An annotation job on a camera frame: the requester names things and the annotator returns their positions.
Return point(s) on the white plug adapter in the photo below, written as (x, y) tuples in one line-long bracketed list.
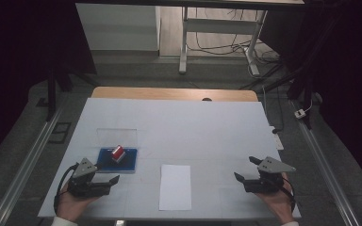
[(299, 113)]

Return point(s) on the black curtain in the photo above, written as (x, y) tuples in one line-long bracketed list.
[(19, 47), (342, 62)]

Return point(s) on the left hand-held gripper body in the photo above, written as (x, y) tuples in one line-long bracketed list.
[(83, 169)]

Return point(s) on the black metal stand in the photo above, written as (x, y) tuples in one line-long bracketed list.
[(51, 94)]

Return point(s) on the white desk frame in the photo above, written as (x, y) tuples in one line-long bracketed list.
[(220, 25)]

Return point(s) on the person's white left sleeve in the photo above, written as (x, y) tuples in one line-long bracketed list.
[(62, 221)]

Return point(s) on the small white paper sheet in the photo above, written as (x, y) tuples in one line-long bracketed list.
[(175, 188)]

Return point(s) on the person's left hand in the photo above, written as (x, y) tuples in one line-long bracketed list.
[(70, 205)]

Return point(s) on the blue ink pad box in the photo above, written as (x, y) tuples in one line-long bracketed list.
[(128, 163)]

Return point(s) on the small dark round knob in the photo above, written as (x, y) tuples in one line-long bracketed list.
[(206, 99)]

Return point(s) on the person's white sleeve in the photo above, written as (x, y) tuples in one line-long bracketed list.
[(62, 221), (290, 223)]

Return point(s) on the metal floor rail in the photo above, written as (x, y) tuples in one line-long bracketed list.
[(326, 166), (25, 163)]

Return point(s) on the black floor frame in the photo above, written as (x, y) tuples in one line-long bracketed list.
[(59, 132)]

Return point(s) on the person's right hand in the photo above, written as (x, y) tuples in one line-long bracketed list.
[(281, 204)]

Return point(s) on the red stamp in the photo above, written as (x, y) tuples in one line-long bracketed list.
[(118, 152)]

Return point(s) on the person's white right sleeve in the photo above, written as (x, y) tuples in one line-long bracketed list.
[(290, 223)]

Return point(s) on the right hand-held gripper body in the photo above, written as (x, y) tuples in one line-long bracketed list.
[(271, 166)]

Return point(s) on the white cabinet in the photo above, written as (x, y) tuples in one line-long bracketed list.
[(116, 26)]

